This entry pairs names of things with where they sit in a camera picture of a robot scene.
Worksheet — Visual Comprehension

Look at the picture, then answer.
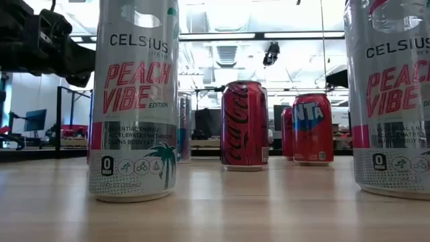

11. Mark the red workshop equipment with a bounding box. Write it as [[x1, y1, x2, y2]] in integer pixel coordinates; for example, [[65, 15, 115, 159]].
[[60, 124, 89, 139]]

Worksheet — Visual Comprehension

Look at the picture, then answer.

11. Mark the computer monitor on arm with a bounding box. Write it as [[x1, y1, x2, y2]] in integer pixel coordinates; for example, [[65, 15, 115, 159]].
[[23, 108, 48, 132]]

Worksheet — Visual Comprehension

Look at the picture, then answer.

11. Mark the black aluminium table frame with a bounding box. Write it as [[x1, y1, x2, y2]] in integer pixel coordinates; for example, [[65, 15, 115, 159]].
[[0, 146, 353, 163]]

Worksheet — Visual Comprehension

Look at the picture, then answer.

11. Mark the red soda can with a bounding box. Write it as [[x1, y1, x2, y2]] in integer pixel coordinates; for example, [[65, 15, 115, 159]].
[[280, 106, 294, 161]]

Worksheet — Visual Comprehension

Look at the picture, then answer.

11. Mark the black ceiling spotlight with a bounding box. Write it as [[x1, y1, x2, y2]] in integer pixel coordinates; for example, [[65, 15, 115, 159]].
[[262, 41, 281, 67]]

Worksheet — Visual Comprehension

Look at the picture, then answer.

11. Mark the Celsius Peach Vibe can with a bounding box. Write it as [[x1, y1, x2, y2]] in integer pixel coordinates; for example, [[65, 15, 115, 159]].
[[87, 0, 179, 204], [343, 0, 430, 202]]

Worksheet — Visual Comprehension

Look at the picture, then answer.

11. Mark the black computer monitor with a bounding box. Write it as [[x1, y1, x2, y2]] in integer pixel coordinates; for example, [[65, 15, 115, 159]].
[[273, 104, 284, 132]]

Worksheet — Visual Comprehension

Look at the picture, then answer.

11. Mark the red Fanta can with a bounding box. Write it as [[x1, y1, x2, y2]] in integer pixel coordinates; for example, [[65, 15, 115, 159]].
[[86, 89, 92, 165]]

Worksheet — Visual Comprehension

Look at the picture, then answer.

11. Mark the slim silver beverage can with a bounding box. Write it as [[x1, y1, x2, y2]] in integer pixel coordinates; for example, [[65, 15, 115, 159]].
[[177, 91, 193, 165]]

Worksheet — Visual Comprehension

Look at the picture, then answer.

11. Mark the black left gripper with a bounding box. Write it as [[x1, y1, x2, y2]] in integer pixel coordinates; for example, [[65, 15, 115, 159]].
[[0, 15, 97, 88]]

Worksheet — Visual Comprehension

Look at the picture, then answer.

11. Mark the Coca-Cola can black script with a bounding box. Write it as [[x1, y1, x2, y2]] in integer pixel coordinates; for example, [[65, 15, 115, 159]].
[[220, 79, 270, 172]]

